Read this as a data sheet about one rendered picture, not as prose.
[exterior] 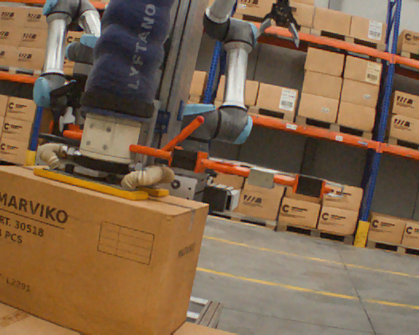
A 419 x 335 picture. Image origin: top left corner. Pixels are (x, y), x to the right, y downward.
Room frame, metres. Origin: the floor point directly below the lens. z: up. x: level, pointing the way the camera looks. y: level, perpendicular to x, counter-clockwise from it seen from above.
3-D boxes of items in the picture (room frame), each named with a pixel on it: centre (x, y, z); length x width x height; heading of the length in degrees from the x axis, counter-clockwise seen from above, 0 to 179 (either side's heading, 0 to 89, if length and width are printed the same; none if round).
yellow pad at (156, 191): (1.84, 0.28, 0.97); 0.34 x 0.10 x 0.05; 77
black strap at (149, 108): (1.75, 0.30, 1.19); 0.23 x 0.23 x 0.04
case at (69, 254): (1.73, 0.31, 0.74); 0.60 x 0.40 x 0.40; 78
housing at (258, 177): (1.64, -0.15, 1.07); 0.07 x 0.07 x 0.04; 77
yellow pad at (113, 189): (1.65, 0.33, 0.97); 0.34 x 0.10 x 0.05; 77
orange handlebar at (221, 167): (1.82, 0.08, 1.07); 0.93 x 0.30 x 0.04; 77
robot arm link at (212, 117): (2.29, 0.07, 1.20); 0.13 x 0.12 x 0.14; 109
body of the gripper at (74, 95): (2.06, 0.50, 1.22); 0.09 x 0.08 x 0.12; 77
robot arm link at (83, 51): (2.07, 0.51, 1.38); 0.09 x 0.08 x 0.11; 37
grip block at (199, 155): (1.69, 0.06, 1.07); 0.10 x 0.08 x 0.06; 167
